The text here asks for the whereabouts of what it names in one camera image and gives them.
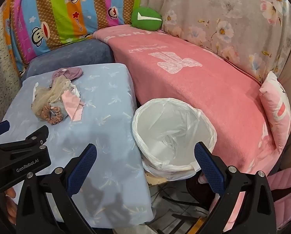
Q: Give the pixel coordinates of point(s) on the blue grey velvet cushion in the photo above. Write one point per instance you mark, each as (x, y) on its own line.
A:
(87, 52)

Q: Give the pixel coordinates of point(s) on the pink towel blanket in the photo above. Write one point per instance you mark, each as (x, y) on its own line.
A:
(164, 66)

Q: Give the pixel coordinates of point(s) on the white lined trash bin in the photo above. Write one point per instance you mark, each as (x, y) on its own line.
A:
(166, 131)

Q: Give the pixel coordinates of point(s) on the grey floral quilt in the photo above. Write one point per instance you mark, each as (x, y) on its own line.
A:
(254, 35)

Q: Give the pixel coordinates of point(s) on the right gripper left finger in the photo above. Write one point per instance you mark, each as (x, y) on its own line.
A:
(45, 204)

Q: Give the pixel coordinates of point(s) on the colourful monkey striped quilt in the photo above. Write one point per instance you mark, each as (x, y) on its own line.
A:
(35, 27)

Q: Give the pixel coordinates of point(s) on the green checkmark plush cushion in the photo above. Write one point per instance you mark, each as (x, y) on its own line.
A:
(145, 18)

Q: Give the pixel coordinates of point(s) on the white cloth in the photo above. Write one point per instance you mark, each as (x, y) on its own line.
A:
(74, 93)

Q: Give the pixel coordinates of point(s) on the pink quilted jacket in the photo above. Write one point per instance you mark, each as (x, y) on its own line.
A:
(280, 186)

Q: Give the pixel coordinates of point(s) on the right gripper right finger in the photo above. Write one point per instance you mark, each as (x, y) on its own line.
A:
(257, 211)

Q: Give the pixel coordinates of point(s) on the small pink cartoon pillow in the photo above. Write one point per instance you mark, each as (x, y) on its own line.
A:
(277, 108)

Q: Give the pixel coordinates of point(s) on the beige sheer stocking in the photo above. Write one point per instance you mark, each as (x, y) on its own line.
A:
(44, 96)

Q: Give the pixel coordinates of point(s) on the operator left hand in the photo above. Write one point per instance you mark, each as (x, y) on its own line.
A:
(11, 206)

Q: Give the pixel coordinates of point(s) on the brown hair scrunchie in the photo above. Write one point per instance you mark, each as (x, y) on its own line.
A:
(52, 114)

